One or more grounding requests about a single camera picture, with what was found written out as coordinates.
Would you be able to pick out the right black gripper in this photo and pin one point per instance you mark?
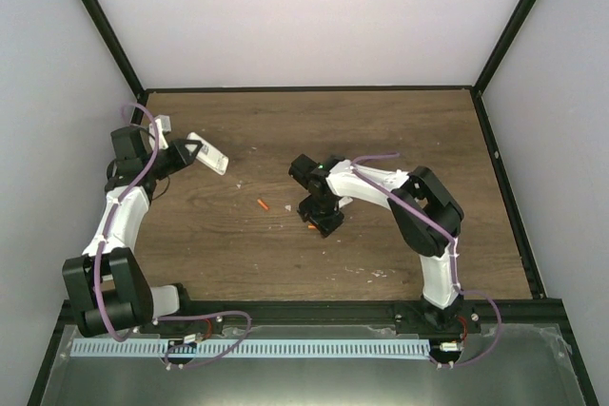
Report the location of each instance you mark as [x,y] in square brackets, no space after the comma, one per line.
[325,226]

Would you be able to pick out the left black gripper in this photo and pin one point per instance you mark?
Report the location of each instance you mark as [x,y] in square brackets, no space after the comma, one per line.
[184,159]

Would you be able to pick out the white remote control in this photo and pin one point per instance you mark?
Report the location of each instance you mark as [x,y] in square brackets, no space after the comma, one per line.
[210,155]

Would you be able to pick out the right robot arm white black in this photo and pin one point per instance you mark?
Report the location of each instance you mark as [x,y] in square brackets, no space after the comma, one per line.
[427,215]

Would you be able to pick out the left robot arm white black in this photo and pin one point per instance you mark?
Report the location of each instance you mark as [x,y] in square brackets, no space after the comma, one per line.
[106,287]

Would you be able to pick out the metal front plate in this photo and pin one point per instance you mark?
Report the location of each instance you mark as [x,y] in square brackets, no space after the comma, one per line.
[523,365]

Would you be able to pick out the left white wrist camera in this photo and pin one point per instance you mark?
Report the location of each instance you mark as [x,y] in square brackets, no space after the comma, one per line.
[159,132]

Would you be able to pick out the light blue slotted cable duct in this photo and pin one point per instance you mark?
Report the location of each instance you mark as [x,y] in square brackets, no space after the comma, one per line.
[255,348]

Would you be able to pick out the black aluminium frame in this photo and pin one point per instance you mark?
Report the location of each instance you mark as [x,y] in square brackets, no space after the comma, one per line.
[516,308]

